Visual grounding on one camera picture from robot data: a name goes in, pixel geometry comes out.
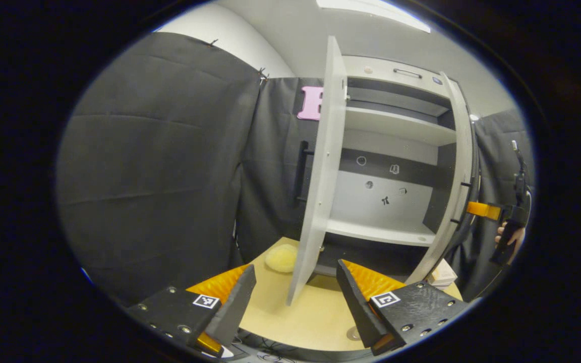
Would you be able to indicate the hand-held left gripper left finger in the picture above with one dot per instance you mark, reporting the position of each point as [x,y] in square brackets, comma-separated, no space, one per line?
[232,302]

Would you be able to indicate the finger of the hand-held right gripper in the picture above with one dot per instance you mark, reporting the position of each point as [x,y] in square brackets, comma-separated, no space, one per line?
[482,210]

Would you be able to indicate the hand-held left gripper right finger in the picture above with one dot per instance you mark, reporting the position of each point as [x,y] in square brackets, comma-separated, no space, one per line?
[356,302]

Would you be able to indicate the white cabinet door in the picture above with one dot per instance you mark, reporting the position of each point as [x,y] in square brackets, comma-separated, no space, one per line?
[323,176]
[459,166]

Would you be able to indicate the white cabinet with grey interior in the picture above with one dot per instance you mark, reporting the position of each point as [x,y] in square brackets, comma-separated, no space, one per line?
[391,126]

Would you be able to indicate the white cabinet drawer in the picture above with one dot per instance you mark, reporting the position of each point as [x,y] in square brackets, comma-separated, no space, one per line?
[386,68]

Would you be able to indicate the yellow sponge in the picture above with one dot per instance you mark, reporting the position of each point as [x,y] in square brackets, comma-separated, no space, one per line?
[281,258]

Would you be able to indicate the ceiling light panel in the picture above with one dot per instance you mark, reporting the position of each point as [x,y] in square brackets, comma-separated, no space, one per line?
[371,11]

